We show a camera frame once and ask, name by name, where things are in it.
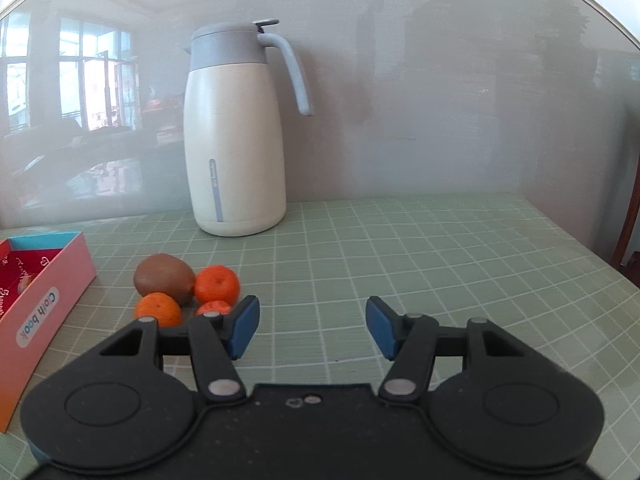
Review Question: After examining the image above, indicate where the orange tangerine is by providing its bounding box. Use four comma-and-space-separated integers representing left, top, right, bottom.
135, 292, 182, 328
194, 265, 241, 306

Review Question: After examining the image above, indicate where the small red-orange fruit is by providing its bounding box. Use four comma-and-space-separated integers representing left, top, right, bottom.
196, 300, 233, 317

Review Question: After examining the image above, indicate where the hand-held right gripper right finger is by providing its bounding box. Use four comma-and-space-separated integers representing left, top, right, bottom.
365, 296, 531, 404

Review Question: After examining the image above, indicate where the white thermos jug grey lid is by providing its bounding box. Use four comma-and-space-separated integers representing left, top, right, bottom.
182, 19, 315, 237

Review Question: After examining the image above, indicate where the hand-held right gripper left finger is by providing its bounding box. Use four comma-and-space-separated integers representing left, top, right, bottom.
95, 295, 261, 403

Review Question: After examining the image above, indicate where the brown wooden furniture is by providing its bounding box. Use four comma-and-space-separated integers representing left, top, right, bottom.
611, 152, 640, 288

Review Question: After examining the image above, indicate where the brown kiwi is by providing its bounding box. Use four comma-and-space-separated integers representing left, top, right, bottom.
133, 254, 197, 306

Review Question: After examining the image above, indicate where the colourful cardboard box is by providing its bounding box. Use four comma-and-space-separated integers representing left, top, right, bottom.
0, 231, 98, 435

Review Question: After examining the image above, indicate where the green grid tablecloth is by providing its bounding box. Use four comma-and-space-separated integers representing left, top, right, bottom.
0, 195, 640, 480

